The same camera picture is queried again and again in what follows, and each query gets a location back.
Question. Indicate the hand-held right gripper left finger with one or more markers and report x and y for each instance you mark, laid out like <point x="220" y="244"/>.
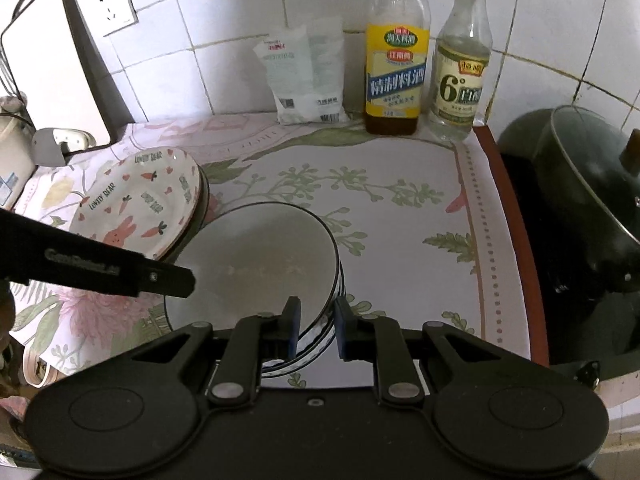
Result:
<point x="295" y="327"/>

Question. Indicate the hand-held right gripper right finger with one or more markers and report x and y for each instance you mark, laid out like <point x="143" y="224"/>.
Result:
<point x="342" y="335"/>

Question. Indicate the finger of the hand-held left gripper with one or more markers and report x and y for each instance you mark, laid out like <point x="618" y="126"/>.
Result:
<point x="167" y="280"/>

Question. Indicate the white bowl with dark rim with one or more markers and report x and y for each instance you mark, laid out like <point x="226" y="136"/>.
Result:
<point x="315" y="347"/>
<point x="327" y="317"/>
<point x="250" y="260"/>

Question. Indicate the white rabbit print plate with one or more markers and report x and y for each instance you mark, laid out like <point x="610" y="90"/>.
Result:
<point x="140" y="200"/>

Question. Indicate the teal fried egg print plate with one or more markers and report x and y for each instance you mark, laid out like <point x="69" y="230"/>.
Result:
<point x="205" y="200"/>

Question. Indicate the white rice cooker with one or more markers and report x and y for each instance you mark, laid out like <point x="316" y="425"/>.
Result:
<point x="12" y="160"/>

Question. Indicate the floral tablecloth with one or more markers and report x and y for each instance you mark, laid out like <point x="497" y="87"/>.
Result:
<point x="400" y="240"/>

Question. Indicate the white power strip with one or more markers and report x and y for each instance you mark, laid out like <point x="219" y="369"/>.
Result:
<point x="80" y="138"/>

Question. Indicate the white cutting board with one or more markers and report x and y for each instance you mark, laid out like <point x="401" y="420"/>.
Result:
<point x="55" y="70"/>

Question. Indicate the white plastic salt bag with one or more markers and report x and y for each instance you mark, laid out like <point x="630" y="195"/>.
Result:
<point x="300" y="75"/>

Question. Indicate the dark cooking pot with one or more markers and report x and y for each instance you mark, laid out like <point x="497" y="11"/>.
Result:
<point x="520" y="145"/>

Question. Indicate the yellow label glass bottle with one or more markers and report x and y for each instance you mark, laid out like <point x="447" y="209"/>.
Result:
<point x="397" y="80"/>

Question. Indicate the clear bottle with yellow cap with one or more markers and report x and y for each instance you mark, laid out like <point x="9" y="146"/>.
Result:
<point x="460" y="90"/>

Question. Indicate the glass pot lid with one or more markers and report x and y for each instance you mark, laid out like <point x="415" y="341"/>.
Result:
<point x="585" y="175"/>

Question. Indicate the white wall socket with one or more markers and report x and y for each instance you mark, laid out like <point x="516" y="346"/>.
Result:
<point x="112" y="2"/>

